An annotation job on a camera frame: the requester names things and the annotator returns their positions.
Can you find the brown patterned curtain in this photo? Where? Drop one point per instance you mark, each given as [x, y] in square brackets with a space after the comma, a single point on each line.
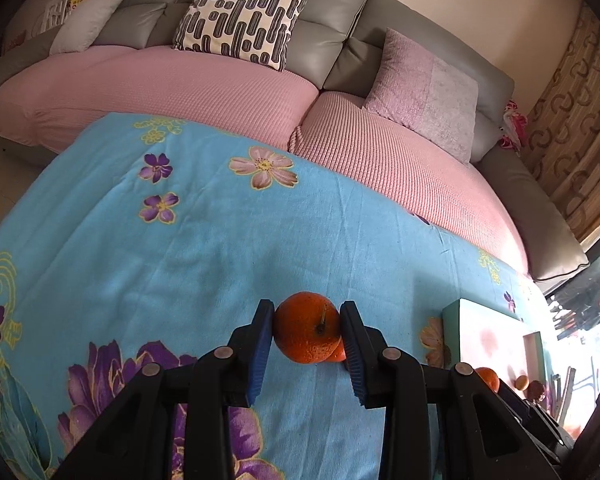
[563, 146]

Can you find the grey leather sofa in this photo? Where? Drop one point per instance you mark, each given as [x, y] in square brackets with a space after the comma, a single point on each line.
[337, 45]

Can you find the purple grey pillow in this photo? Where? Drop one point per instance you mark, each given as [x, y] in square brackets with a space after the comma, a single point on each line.
[419, 91]

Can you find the pink red clothes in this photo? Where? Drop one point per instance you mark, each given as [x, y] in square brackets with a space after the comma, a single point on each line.
[514, 127]

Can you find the light grey pillow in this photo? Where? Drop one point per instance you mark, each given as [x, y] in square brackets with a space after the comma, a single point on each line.
[83, 26]

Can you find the dark red date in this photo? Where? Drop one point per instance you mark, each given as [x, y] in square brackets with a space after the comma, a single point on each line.
[535, 392]

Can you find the small orange back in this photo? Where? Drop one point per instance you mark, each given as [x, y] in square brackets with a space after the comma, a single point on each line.
[490, 377]

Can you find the teal shallow tray box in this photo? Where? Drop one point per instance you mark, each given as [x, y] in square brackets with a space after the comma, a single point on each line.
[483, 337]

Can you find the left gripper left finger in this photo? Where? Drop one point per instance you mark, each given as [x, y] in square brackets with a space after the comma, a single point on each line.
[141, 419]

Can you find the black white patterned pillow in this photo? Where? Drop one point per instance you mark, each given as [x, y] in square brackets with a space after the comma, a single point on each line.
[256, 31]

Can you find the blue floral tablecloth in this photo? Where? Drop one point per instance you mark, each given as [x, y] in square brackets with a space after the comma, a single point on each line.
[151, 239]

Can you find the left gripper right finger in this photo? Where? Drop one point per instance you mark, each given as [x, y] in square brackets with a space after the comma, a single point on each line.
[479, 434]

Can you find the pink sofa cover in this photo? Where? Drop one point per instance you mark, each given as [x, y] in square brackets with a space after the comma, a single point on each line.
[49, 101]

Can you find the brown longan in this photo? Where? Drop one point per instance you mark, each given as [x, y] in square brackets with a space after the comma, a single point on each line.
[521, 383]

